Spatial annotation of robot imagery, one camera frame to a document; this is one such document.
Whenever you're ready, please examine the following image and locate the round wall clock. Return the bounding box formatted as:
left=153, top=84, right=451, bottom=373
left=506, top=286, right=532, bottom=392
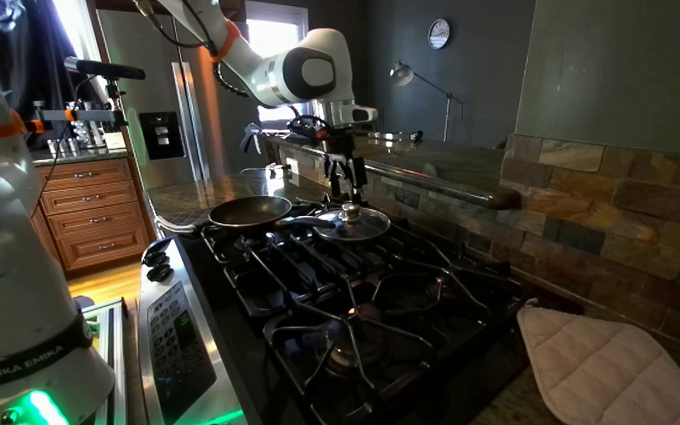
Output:
left=425, top=16, right=453, bottom=51

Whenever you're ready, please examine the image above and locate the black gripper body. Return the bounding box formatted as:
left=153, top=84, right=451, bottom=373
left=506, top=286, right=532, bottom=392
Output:
left=324, top=130, right=370, bottom=181

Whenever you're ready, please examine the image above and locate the black stove knob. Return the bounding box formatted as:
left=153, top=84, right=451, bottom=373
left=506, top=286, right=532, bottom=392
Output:
left=140, top=233, right=174, bottom=266
left=146, top=262, right=174, bottom=286

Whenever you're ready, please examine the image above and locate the black gas stove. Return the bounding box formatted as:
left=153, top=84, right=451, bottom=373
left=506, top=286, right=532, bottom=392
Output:
left=135, top=190, right=585, bottom=425

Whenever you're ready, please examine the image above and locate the stainless steel refrigerator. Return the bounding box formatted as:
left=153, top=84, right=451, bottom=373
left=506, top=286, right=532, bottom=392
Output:
left=95, top=6, right=241, bottom=211

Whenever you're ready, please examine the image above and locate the bright window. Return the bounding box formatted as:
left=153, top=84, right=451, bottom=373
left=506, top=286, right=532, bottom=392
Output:
left=244, top=3, right=311, bottom=128

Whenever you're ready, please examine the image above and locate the glass pot lid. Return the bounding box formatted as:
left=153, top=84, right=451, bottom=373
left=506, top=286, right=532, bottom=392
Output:
left=311, top=200, right=394, bottom=246

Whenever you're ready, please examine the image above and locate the wall power outlet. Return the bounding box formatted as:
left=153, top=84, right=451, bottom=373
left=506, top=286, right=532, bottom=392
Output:
left=282, top=156, right=304, bottom=188

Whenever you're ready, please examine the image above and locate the grey camera mount arm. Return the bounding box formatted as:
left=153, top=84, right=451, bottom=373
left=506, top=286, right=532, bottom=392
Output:
left=28, top=77, right=126, bottom=160

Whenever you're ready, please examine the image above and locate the beige quilted oven mitt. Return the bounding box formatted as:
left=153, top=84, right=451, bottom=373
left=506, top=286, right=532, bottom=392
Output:
left=516, top=299, right=680, bottom=425

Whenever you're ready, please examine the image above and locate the black stereo camera bar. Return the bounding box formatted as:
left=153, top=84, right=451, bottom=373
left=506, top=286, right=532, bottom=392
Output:
left=61, top=55, right=150, bottom=82

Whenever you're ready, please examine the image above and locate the dark nonstick frying pan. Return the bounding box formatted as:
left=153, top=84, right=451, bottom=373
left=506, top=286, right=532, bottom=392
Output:
left=206, top=194, right=342, bottom=233

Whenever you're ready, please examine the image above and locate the wooden drawer cabinet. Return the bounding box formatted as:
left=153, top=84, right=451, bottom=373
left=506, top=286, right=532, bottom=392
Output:
left=28, top=153, right=159, bottom=279

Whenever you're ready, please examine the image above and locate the curved chrome faucet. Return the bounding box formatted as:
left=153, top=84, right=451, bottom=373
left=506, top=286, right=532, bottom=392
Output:
left=238, top=122, right=270, bottom=159

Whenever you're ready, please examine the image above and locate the chrome desk lamp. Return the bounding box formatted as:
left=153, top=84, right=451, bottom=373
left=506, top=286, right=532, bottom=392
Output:
left=385, top=58, right=466, bottom=143

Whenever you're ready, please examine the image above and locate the aluminium stand frame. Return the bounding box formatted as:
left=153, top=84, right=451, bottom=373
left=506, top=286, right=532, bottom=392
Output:
left=72, top=292, right=135, bottom=425

